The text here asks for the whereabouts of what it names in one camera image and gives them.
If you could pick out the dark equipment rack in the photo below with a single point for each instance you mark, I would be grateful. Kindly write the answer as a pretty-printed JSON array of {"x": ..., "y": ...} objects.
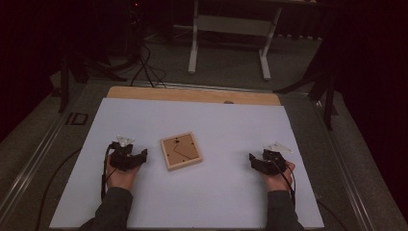
[{"x": 134, "y": 32}]

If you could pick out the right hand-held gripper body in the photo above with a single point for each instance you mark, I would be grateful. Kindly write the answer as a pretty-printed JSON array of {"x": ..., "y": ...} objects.
[{"x": 274, "y": 162}]

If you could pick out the black metal stand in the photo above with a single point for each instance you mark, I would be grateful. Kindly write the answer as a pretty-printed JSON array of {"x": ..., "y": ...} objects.
[
  {"x": 64, "y": 83},
  {"x": 328, "y": 106}
]

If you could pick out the white metal desk frame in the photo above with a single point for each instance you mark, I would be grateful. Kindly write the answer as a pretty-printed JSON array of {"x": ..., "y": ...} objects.
[{"x": 192, "y": 48}]

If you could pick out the black floor bracket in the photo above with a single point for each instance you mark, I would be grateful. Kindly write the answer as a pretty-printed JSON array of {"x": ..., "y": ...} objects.
[{"x": 77, "y": 118}]

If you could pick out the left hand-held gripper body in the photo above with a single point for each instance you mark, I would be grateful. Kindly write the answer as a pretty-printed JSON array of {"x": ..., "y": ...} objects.
[{"x": 120, "y": 159}]

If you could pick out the metal floor rail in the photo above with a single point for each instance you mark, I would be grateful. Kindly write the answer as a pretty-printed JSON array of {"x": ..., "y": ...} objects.
[
  {"x": 346, "y": 173},
  {"x": 32, "y": 163}
]

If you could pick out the person's right hand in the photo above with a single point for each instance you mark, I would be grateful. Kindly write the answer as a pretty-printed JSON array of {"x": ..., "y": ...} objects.
[{"x": 277, "y": 183}]

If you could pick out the person's left hand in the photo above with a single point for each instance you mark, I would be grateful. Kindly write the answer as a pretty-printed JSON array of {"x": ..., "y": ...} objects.
[{"x": 122, "y": 179}]

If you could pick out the wooden picture frame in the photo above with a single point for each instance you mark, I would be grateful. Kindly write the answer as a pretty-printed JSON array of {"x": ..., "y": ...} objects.
[{"x": 179, "y": 150}]

